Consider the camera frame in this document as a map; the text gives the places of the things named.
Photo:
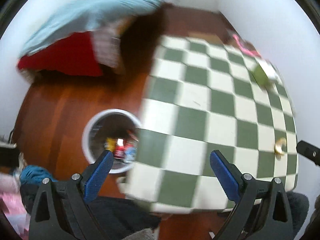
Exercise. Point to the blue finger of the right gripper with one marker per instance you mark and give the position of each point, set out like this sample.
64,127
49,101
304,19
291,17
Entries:
309,151

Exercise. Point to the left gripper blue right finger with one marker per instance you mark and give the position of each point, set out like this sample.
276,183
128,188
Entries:
228,175

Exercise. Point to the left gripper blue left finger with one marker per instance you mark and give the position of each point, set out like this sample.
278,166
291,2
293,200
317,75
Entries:
94,176

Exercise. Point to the red soda can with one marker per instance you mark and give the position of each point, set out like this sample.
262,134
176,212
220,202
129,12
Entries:
119,150

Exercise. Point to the blue white milk carton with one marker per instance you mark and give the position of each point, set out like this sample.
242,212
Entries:
130,154

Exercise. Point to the white round trash bin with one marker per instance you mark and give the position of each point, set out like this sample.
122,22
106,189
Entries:
114,130

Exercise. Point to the bread piece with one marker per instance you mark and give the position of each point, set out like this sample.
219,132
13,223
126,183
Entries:
279,146

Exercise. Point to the yellow snack pouch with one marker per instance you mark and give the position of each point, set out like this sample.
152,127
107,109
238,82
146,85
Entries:
110,144

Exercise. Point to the teal knitted item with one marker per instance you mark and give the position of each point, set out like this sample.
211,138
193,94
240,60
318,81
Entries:
33,174

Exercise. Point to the green white checkered tablecloth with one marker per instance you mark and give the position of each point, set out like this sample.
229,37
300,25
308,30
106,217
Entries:
202,97

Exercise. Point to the green white carton box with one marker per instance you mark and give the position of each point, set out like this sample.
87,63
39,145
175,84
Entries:
264,74

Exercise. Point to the pink plush toy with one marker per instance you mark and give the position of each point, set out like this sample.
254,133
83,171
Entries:
244,46

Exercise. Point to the red bed base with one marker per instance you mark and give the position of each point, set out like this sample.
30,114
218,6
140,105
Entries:
73,55

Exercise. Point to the patterned bed sheet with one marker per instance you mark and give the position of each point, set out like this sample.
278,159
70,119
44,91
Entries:
106,46

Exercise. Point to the light blue duvet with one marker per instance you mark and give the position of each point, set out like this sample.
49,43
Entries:
84,15

